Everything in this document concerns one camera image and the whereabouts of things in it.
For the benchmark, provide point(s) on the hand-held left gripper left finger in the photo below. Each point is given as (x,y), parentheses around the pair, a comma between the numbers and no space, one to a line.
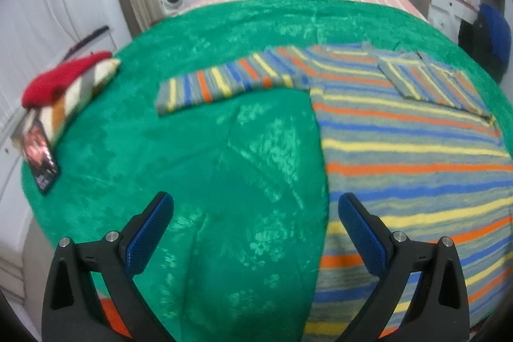
(148,234)

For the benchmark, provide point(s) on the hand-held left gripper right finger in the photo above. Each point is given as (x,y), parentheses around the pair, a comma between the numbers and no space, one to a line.
(362,234)

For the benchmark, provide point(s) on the striped knit sweater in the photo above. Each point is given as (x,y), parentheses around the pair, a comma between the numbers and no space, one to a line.
(400,149)

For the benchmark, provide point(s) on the orange cloth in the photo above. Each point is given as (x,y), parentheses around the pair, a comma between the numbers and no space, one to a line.
(114,314)

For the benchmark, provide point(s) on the green floral blanket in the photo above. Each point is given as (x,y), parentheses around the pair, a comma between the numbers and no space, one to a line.
(200,125)

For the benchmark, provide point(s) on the dark cover book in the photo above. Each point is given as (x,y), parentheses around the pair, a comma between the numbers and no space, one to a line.
(38,149)

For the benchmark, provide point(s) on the striped pillow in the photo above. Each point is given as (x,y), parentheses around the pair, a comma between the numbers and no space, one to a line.
(84,85)

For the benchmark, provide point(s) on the red knit cloth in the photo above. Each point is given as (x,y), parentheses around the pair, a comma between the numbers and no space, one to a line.
(52,81)

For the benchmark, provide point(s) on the blue and black chair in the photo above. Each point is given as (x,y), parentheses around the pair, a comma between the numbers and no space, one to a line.
(469,33)

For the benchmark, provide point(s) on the white desk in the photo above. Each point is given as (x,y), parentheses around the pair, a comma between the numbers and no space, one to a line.
(445,5)

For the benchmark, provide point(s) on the blue jacket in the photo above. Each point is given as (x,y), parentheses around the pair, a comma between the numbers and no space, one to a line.
(497,29)

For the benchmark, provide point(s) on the white wardrobe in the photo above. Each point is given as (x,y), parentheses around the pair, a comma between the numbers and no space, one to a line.
(40,5)

